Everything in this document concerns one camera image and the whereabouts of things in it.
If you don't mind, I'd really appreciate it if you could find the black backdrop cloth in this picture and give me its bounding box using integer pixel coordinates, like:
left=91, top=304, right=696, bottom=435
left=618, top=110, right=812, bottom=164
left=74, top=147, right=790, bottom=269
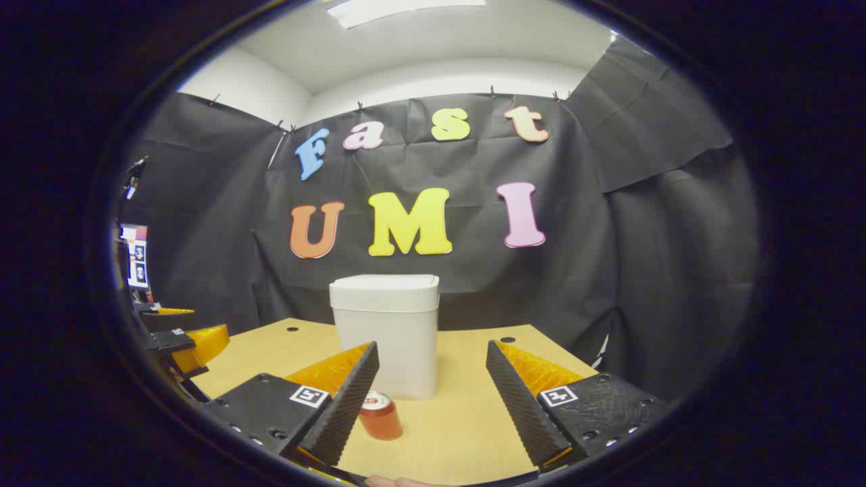
left=118, top=34, right=762, bottom=400

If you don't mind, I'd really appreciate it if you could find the computer monitor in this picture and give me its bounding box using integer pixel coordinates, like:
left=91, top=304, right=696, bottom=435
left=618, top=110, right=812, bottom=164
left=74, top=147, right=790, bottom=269
left=120, top=225, right=151, bottom=290

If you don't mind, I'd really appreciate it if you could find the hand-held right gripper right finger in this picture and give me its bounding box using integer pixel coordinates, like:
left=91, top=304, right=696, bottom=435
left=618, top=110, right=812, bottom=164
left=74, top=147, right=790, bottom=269
left=486, top=340, right=668, bottom=472

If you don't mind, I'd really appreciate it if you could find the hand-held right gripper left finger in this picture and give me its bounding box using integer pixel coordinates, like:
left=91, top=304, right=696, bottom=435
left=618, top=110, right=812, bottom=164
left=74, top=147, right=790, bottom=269
left=202, top=342, right=380, bottom=478

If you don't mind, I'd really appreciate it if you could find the red pop can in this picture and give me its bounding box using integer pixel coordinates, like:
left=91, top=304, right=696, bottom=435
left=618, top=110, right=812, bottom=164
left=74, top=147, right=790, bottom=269
left=359, top=391, right=403, bottom=441

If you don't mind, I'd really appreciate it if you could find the ceiling light panel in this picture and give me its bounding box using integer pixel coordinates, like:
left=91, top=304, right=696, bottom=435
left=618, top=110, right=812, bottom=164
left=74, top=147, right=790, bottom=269
left=327, top=0, right=488, bottom=30

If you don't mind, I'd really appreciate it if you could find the wooden desktop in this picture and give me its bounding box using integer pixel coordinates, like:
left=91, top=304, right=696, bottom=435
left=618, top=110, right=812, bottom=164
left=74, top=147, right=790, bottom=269
left=191, top=318, right=599, bottom=486

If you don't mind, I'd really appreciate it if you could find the white desktop garbage bin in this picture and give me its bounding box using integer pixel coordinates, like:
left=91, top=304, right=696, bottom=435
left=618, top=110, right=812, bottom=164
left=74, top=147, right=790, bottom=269
left=329, top=274, right=440, bottom=400

